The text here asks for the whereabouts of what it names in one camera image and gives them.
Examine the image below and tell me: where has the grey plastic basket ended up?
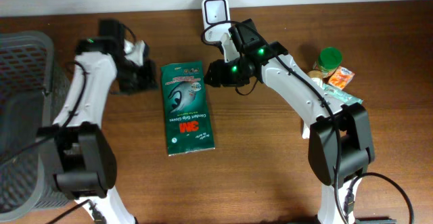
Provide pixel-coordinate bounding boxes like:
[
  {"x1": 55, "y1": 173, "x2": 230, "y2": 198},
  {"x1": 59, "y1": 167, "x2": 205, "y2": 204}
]
[{"x1": 1, "y1": 31, "x2": 70, "y2": 222}]

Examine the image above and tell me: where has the orange small box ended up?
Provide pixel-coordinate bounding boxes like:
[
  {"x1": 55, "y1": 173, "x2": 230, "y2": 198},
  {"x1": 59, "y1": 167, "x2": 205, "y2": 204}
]
[{"x1": 328, "y1": 66, "x2": 355, "y2": 90}]

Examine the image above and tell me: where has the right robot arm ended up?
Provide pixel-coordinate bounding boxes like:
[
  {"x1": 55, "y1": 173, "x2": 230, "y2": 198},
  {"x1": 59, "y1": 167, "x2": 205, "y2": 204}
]
[{"x1": 201, "y1": 19, "x2": 375, "y2": 223}]

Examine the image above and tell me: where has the right black cable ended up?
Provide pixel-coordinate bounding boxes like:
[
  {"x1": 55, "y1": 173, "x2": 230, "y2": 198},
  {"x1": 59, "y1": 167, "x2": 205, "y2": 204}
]
[{"x1": 200, "y1": 20, "x2": 415, "y2": 224}]

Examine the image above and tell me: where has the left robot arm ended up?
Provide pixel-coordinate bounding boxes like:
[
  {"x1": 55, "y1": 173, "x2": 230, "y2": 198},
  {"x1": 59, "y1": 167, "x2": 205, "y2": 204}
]
[{"x1": 37, "y1": 18, "x2": 158, "y2": 223}]

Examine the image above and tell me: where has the green lid jar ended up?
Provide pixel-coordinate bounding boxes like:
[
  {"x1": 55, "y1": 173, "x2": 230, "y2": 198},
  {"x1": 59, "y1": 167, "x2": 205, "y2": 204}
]
[{"x1": 313, "y1": 47, "x2": 342, "y2": 78}]

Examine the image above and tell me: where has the left black cable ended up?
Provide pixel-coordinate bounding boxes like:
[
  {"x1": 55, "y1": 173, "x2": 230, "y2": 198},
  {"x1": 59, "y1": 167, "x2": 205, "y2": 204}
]
[{"x1": 0, "y1": 23, "x2": 138, "y2": 224}]

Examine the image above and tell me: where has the white cream tube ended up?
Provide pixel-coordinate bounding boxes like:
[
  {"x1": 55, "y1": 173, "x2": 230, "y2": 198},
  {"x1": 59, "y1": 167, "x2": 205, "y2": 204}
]
[{"x1": 302, "y1": 70, "x2": 323, "y2": 139}]

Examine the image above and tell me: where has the black cable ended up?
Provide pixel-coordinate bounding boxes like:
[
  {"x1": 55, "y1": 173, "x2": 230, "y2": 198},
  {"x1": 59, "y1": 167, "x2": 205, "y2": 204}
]
[
  {"x1": 0, "y1": 23, "x2": 138, "y2": 224},
  {"x1": 200, "y1": 20, "x2": 415, "y2": 224}
]

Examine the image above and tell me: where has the mint green wipes pack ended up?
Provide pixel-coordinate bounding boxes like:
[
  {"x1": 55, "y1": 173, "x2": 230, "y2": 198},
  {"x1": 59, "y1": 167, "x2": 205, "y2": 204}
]
[{"x1": 322, "y1": 84, "x2": 363, "y2": 106}]

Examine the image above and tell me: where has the white barcode scanner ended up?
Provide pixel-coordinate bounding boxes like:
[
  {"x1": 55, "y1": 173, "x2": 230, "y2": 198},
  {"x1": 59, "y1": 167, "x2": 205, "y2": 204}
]
[{"x1": 202, "y1": 0, "x2": 231, "y2": 43}]

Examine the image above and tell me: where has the green 3M gloves packet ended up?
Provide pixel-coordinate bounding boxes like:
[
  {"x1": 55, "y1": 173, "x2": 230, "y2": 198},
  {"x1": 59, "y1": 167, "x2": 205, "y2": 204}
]
[{"x1": 160, "y1": 61, "x2": 215, "y2": 156}]

